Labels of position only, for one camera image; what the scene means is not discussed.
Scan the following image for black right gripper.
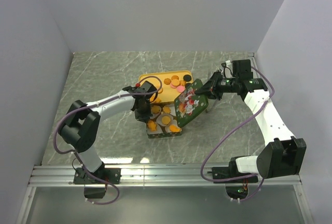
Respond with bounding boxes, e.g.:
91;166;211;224
195;70;239;101

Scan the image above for orange leaf cookie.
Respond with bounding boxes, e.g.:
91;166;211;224
162;106;171;114

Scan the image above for green christmas cookie tin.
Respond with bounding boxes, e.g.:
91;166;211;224
146;104;183;138

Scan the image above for round biscuit cookie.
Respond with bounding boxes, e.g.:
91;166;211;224
171;79;181;86
161;116;172;125

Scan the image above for gold tin lid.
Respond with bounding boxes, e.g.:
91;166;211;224
174;79;209;128

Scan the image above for metal tongs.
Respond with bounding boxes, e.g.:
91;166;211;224
205;69;221;113

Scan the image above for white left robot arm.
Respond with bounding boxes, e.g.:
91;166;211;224
53;79;162;184

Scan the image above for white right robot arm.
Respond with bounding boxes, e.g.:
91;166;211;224
195;59;307;183

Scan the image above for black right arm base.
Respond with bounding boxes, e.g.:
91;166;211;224
207;167;258;184

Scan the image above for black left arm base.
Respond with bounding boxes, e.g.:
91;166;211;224
73;167;121;185

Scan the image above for black sandwich cookie upper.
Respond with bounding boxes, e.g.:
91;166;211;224
183;74;192;82

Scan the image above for white paper cup centre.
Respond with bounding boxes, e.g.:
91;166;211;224
156;114;174;127

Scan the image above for pink sandwich cookie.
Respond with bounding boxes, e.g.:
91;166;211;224
170;84;178;89
176;85;186;93

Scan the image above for round biscuit cookie top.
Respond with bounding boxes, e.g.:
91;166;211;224
171;79;181;86

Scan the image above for swirl butter cookie top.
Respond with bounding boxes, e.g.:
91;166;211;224
164;78;172;85

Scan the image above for yellow plastic tray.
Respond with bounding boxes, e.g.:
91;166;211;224
139;70;193;104

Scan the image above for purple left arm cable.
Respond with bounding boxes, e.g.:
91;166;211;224
53;76;163;206

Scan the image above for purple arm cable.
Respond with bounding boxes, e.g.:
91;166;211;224
53;76;163;206
201;65;276;203

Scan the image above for aluminium mounting rail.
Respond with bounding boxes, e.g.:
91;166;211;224
28;163;303;187

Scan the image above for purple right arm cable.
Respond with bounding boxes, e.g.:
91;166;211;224
201;65;276;203

